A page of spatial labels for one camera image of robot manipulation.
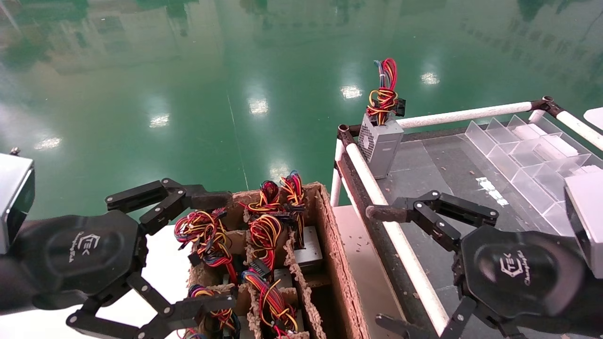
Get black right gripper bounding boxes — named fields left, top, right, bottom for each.
left=365, top=190, right=603, bottom=339

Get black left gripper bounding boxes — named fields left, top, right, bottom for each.
left=0, top=178, right=238, bottom=339

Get silver power supply colourful wires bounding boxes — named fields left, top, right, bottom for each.
left=358, top=57, right=407, bottom=180

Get white sticker strip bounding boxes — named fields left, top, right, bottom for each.
left=476, top=177, right=510, bottom=206

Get brown cardboard divider box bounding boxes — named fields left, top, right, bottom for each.
left=186, top=182, right=373, bottom=339

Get clear acrylic divided tray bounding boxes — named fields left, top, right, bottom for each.
left=377, top=114, right=603, bottom=236

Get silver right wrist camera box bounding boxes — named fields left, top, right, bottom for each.
left=563, top=170, right=603, bottom=281

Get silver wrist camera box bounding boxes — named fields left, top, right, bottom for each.
left=563, top=170, right=603, bottom=281
left=0, top=153, right=36, bottom=255

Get white pipe table frame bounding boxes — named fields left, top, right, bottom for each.
left=330, top=96, right=603, bottom=339

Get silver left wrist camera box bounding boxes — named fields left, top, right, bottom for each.
left=0, top=153, right=36, bottom=255

